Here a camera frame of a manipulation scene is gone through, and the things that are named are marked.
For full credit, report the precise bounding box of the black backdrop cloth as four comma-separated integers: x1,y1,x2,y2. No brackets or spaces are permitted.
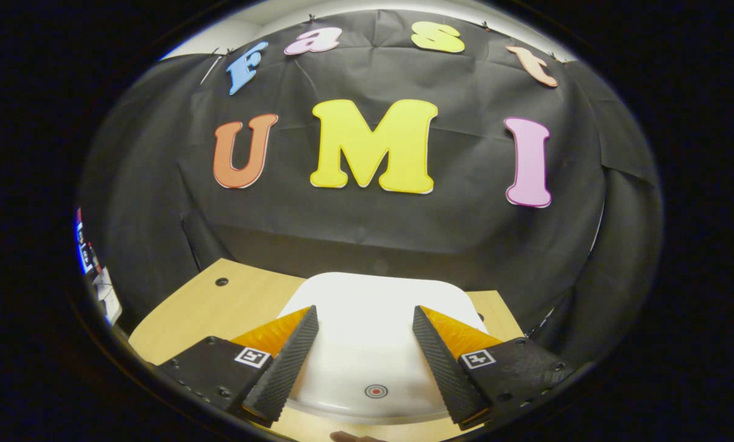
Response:
75,9,663,369

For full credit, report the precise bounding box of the computer monitor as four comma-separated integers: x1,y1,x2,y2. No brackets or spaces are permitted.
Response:
74,207,101,276

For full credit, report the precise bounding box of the wooden desktop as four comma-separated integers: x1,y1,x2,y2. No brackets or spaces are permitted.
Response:
128,258,525,442

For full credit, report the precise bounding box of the white desktop garbage bin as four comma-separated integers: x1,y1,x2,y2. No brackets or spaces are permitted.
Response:
277,272,489,425

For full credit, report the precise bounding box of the white side desk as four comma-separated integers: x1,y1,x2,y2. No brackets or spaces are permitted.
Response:
94,267,123,325

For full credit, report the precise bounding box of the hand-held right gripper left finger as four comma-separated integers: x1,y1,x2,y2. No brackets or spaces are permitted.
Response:
157,305,320,428

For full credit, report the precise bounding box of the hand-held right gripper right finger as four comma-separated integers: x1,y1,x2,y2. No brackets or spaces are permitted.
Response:
412,305,576,430

